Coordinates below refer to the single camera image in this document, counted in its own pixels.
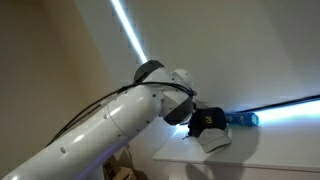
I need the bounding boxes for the black cap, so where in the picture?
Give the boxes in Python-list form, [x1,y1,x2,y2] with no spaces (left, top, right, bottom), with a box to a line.
[188,107,227,137]

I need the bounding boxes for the white cap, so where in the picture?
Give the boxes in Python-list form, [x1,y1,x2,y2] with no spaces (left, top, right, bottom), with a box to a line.
[196,128,231,153]

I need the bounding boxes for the blue cylindrical can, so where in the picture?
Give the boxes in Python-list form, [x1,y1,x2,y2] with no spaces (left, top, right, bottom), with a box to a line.
[226,112,259,127]

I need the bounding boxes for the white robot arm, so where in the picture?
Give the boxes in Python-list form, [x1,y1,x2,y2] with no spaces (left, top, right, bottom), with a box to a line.
[2,60,195,180]

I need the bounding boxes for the cardboard boxes under shelf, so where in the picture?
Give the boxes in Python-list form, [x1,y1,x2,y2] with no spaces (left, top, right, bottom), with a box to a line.
[102,148,149,180]

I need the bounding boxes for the white LED light strip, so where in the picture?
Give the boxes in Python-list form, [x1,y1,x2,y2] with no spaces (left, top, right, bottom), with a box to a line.
[110,0,147,64]

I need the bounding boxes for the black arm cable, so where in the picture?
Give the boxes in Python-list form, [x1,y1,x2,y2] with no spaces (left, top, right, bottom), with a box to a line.
[44,81,198,148]

